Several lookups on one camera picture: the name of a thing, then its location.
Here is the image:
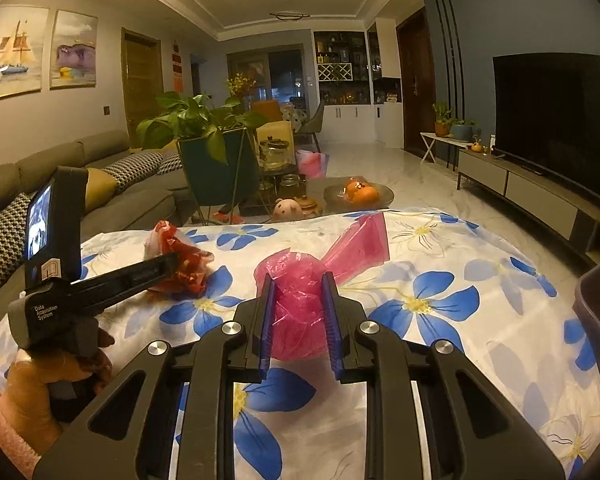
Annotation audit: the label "pink plastic bag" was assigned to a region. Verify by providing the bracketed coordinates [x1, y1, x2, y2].
[253, 212, 390, 361]

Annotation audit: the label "display cabinet shelving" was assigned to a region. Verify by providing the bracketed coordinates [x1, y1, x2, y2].
[314, 32, 370, 105]

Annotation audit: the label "plate of oranges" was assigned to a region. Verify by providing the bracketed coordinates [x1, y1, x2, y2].
[323, 177, 394, 212]

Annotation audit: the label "small white side table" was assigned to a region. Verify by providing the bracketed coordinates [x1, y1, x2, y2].
[419, 132, 471, 168]

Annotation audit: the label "sailboat painting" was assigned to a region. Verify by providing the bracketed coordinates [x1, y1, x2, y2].
[0, 4, 50, 99]

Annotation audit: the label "grey tv cabinet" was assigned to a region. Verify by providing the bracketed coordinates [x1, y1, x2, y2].
[456, 150, 600, 264]

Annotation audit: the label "glass jar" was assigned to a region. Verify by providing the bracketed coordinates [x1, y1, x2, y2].
[259, 136, 292, 171]

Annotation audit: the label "wooden door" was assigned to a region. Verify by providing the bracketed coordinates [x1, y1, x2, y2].
[121, 28, 163, 148]

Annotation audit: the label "black television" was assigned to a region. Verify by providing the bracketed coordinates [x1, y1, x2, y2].
[493, 52, 600, 198]

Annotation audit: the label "red plastic bag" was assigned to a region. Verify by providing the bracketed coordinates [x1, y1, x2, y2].
[144, 220, 214, 298]

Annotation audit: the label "green potted plant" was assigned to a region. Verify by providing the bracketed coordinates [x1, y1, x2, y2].
[136, 91, 268, 216]

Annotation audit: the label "grey sectional sofa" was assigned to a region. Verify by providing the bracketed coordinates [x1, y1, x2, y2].
[0, 130, 194, 321]

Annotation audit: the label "purple abstract painting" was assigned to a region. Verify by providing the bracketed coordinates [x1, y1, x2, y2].
[50, 10, 98, 90]

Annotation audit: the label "person's left hand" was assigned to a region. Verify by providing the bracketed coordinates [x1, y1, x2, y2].
[0, 349, 112, 455]

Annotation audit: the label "dark entrance door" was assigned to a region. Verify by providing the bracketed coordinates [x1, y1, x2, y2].
[396, 9, 436, 156]

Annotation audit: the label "small potted plants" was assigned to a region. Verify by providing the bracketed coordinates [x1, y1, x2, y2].
[432, 101, 479, 142]

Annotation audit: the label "yellow cushion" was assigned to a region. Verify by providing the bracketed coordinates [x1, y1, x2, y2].
[85, 168, 117, 214]

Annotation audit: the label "houndstooth cushion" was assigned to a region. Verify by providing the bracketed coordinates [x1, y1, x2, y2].
[0, 193, 31, 288]

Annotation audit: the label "pig figurine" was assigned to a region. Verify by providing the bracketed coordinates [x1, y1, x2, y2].
[272, 198, 304, 222]

